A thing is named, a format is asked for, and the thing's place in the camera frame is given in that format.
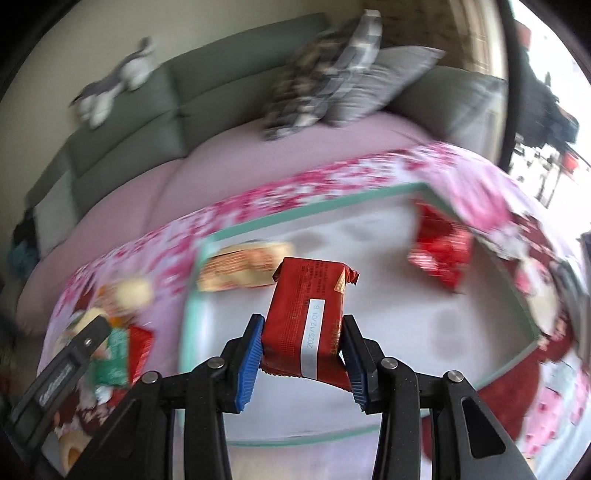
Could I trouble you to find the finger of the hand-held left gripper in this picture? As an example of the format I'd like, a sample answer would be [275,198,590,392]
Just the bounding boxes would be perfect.
[7,316,112,446]

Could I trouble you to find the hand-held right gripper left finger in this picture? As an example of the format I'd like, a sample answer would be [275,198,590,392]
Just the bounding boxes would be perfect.
[69,314,266,480]

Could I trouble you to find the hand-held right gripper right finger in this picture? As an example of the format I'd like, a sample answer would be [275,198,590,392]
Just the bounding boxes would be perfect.
[339,315,539,480]

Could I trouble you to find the red snack packet white label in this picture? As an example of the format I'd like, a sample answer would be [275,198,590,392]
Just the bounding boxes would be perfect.
[259,257,361,394]

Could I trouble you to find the white tray teal rim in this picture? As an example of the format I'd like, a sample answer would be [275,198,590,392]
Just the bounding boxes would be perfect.
[178,181,546,448]

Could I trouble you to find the green snack packet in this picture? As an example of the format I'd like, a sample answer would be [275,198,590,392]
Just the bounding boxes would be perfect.
[90,328,132,388]

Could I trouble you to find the small red snack packet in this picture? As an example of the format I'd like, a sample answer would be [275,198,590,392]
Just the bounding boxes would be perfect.
[124,325,155,386]

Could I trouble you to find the orange white snack packet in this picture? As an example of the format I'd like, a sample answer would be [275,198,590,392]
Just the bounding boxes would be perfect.
[196,241,296,292]

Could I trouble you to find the clear wrapped cream pastry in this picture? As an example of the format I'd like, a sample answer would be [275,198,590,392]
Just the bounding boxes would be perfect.
[99,276,155,319]

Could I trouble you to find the teal cloth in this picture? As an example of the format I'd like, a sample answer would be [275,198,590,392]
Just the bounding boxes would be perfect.
[9,242,38,278]

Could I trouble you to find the dark clothes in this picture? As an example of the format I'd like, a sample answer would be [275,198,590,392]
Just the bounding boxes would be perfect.
[11,208,40,250]

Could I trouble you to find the shiny red snack packet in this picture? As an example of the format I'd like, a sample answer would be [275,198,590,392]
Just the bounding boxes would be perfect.
[406,203,474,291]

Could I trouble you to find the light grey pillow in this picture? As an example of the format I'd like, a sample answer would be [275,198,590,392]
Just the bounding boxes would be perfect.
[34,185,77,254]

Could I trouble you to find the pink printed blanket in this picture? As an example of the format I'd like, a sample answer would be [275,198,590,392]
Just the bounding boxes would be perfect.
[34,141,587,480]

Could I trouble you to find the pink sofa cover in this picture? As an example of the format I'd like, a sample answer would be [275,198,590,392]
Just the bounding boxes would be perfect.
[16,111,444,333]

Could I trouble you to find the grey sofa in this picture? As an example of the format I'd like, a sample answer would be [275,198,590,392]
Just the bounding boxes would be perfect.
[23,11,509,259]

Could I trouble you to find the dark patterned pillow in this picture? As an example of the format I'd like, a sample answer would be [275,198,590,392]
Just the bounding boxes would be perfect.
[263,28,352,141]

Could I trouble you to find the grey white plush toy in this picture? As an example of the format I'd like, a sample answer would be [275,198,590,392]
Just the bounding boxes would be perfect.
[69,37,160,130]

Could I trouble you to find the plaid pillow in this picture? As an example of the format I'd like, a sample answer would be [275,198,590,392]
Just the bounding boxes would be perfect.
[295,9,384,127]

